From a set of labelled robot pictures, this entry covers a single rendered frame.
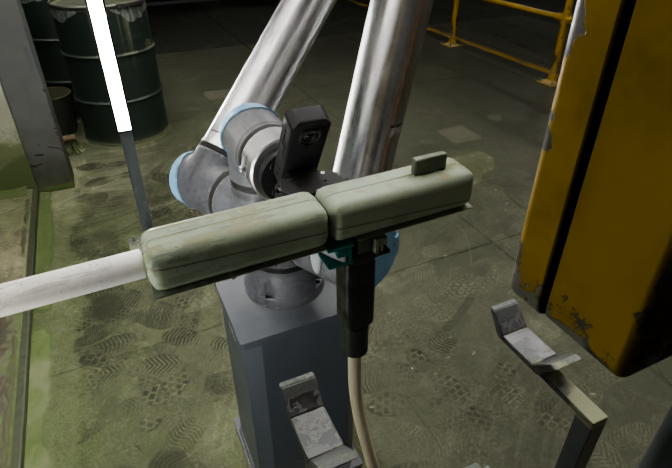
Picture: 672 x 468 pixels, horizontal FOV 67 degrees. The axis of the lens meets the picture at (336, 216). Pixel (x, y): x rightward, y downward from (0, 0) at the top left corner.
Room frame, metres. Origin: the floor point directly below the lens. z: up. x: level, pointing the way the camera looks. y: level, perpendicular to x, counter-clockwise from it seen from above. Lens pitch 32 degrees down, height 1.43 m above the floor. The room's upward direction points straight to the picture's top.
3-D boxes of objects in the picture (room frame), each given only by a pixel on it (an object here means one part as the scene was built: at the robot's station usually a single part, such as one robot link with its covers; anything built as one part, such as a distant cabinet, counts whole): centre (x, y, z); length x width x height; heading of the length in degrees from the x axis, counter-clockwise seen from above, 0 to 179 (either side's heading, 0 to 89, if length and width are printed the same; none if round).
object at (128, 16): (3.40, 1.48, 0.44); 0.59 x 0.58 x 0.89; 39
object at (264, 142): (0.60, 0.08, 1.13); 0.10 x 0.05 x 0.09; 115
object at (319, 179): (0.52, 0.04, 1.12); 0.12 x 0.08 x 0.09; 25
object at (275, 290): (0.95, 0.12, 0.69); 0.19 x 0.19 x 0.10
